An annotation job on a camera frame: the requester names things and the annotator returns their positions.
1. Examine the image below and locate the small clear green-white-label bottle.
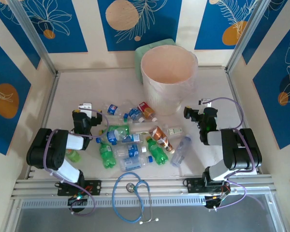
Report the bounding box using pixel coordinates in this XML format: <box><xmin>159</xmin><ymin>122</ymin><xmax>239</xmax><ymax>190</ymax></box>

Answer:
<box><xmin>162</xmin><ymin>124</ymin><xmax>184</xmax><ymax>137</ymax></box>

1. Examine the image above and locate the crushed clear blue-cap bottle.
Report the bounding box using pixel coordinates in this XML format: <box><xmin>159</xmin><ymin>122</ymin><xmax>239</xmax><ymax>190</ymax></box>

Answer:
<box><xmin>113</xmin><ymin>112</ymin><xmax>131</xmax><ymax>125</ymax></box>

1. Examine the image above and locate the clear bluish plastic bottle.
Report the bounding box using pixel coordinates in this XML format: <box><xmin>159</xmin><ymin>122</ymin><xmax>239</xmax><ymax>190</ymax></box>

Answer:
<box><xmin>170</xmin><ymin>134</ymin><xmax>193</xmax><ymax>168</ymax></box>

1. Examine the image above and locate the brown coffee drink bottle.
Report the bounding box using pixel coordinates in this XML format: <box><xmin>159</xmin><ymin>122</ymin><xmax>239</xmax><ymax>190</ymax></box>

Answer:
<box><xmin>148</xmin><ymin>125</ymin><xmax>176</xmax><ymax>155</ymax></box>

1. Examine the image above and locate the clear blue-label blue-cap bottle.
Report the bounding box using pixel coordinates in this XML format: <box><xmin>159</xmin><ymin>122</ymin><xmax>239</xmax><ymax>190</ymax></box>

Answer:
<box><xmin>122</xmin><ymin>133</ymin><xmax>143</xmax><ymax>145</ymax></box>

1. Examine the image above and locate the clear blue-label white-cap bottle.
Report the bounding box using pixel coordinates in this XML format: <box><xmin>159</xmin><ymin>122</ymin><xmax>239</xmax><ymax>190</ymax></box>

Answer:
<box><xmin>112</xmin><ymin>144</ymin><xmax>148</xmax><ymax>159</ymax></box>

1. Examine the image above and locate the clear blue-cap water bottle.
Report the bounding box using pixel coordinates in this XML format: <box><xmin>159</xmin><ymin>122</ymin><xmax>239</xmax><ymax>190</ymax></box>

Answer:
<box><xmin>119</xmin><ymin>155</ymin><xmax>153</xmax><ymax>173</ymax></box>

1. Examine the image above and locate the white ribbed waste bin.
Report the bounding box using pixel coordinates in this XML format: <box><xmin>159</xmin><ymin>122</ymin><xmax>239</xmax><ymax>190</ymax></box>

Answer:
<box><xmin>140</xmin><ymin>46</ymin><xmax>199</xmax><ymax>116</ymax></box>

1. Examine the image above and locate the clear plastic bin liner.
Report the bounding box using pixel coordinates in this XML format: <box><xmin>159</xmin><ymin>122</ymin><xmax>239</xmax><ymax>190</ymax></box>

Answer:
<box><xmin>140</xmin><ymin>46</ymin><xmax>199</xmax><ymax>102</ymax></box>

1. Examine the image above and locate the small green jar orange label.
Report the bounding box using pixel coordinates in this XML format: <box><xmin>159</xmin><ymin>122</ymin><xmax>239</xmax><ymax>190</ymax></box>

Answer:
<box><xmin>65</xmin><ymin>149</ymin><xmax>82</xmax><ymax>163</ymax></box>

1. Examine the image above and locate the orange bottle red label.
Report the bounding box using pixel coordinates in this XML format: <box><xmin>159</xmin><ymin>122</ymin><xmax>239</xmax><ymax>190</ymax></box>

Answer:
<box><xmin>137</xmin><ymin>101</ymin><xmax>158</xmax><ymax>122</ymax></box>

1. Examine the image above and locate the pale green plastic box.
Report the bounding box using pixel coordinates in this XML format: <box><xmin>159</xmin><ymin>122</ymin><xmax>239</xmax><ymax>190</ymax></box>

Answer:
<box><xmin>134</xmin><ymin>38</ymin><xmax>177</xmax><ymax>84</ymax></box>

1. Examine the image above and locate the blue stethoscope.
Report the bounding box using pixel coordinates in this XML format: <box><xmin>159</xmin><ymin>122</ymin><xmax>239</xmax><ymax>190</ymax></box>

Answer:
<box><xmin>112</xmin><ymin>172</ymin><xmax>160</xmax><ymax>224</ymax></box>

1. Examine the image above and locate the black connector module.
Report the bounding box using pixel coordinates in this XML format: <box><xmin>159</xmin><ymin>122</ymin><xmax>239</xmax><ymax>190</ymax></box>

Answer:
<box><xmin>67</xmin><ymin>194</ymin><xmax>89</xmax><ymax>214</ymax></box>
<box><xmin>204</xmin><ymin>194</ymin><xmax>229</xmax><ymax>210</ymax></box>

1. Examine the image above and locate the grey metal panel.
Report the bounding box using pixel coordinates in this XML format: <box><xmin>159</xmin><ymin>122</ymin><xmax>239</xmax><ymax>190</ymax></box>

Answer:
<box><xmin>3</xmin><ymin>198</ymin><xmax>290</xmax><ymax>232</ymax></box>

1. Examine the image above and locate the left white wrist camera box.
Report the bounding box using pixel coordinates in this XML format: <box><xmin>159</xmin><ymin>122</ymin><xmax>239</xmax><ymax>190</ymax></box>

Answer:
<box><xmin>77</xmin><ymin>102</ymin><xmax>93</xmax><ymax>114</ymax></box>

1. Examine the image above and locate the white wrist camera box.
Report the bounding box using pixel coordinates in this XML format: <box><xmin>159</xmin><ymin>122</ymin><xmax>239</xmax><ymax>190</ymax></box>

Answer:
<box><xmin>198</xmin><ymin>98</ymin><xmax>213</xmax><ymax>108</ymax></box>
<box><xmin>77</xmin><ymin>102</ymin><xmax>93</xmax><ymax>114</ymax></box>

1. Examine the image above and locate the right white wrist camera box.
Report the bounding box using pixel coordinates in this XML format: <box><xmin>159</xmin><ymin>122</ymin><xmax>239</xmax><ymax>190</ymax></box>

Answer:
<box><xmin>198</xmin><ymin>98</ymin><xmax>213</xmax><ymax>108</ymax></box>

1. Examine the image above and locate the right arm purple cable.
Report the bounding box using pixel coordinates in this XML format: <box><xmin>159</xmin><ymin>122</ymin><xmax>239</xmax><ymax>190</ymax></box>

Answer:
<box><xmin>204</xmin><ymin>97</ymin><xmax>256</xmax><ymax>210</ymax></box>

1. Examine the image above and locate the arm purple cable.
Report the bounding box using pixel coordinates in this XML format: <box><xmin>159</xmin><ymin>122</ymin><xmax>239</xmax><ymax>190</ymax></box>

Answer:
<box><xmin>204</xmin><ymin>97</ymin><xmax>256</xmax><ymax>210</ymax></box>
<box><xmin>43</xmin><ymin>108</ymin><xmax>109</xmax><ymax>216</ymax></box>

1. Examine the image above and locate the aluminium table side rail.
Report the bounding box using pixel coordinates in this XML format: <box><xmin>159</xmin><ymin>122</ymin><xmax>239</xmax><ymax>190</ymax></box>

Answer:
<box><xmin>26</xmin><ymin>71</ymin><xmax>61</xmax><ymax>181</ymax></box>
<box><xmin>225</xmin><ymin>67</ymin><xmax>264</xmax><ymax>176</ymax></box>

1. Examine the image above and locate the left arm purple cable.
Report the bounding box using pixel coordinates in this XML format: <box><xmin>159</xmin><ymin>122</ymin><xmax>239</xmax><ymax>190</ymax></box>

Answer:
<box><xmin>43</xmin><ymin>108</ymin><xmax>109</xmax><ymax>216</ymax></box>

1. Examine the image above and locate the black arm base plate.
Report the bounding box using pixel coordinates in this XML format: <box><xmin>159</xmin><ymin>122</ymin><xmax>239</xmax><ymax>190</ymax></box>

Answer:
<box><xmin>57</xmin><ymin>180</ymin><xmax>102</xmax><ymax>196</ymax></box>
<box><xmin>185</xmin><ymin>178</ymin><xmax>230</xmax><ymax>194</ymax></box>

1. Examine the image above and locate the grey slotted cable duct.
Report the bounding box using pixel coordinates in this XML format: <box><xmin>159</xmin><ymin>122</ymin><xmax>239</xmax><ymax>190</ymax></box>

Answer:
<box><xmin>20</xmin><ymin>195</ymin><xmax>271</xmax><ymax>209</ymax></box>

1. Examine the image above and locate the aluminium frame post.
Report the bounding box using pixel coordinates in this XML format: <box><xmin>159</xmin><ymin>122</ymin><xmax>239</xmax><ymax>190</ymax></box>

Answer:
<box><xmin>7</xmin><ymin>0</ymin><xmax>59</xmax><ymax>76</ymax></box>
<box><xmin>225</xmin><ymin>0</ymin><xmax>273</xmax><ymax>73</ymax></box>

